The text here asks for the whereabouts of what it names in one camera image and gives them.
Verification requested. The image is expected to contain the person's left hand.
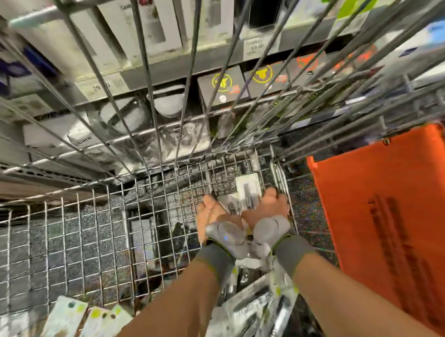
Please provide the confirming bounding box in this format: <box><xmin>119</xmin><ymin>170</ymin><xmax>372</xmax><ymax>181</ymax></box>
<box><xmin>195</xmin><ymin>193</ymin><xmax>230</xmax><ymax>246</ymax></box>

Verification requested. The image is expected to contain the orange wire shopping cart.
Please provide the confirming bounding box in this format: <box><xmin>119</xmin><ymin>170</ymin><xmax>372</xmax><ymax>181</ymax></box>
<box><xmin>0</xmin><ymin>0</ymin><xmax>445</xmax><ymax>337</ymax></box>

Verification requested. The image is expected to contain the person's right forearm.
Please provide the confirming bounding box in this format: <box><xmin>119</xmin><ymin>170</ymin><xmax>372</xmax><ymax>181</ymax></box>
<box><xmin>292</xmin><ymin>246</ymin><xmax>437</xmax><ymax>337</ymax></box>

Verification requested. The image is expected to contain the grey kitchenware shelf unit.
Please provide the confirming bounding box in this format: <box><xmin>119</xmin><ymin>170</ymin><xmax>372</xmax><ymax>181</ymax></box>
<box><xmin>0</xmin><ymin>0</ymin><xmax>445</xmax><ymax>185</ymax></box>

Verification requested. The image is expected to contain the person's left forearm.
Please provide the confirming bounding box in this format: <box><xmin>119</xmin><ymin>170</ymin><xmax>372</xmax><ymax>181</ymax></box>
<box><xmin>102</xmin><ymin>258</ymin><xmax>223</xmax><ymax>337</ymax></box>

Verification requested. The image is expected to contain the white carded nail clipper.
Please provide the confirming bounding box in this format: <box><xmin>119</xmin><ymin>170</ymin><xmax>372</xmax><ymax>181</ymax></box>
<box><xmin>234</xmin><ymin>172</ymin><xmax>264</xmax><ymax>215</ymax></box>
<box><xmin>218</xmin><ymin>193</ymin><xmax>244</xmax><ymax>217</ymax></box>

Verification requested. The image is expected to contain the pile of packets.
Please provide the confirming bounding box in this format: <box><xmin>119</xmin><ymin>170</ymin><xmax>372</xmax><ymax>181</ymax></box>
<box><xmin>0</xmin><ymin>262</ymin><xmax>301</xmax><ymax>337</ymax></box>

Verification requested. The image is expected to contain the person's right hand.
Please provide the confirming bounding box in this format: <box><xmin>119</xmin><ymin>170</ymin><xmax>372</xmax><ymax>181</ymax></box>
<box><xmin>242</xmin><ymin>187</ymin><xmax>291</xmax><ymax>233</ymax></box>

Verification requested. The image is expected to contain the wooden post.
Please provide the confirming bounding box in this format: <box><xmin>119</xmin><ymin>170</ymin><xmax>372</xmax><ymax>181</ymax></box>
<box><xmin>0</xmin><ymin>170</ymin><xmax>136</xmax><ymax>205</ymax></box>

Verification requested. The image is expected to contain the grey wrist tracker band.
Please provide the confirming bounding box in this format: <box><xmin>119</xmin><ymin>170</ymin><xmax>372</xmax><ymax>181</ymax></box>
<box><xmin>193</xmin><ymin>220</ymin><xmax>252</xmax><ymax>282</ymax></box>
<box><xmin>250</xmin><ymin>213</ymin><xmax>317</xmax><ymax>280</ymax></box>

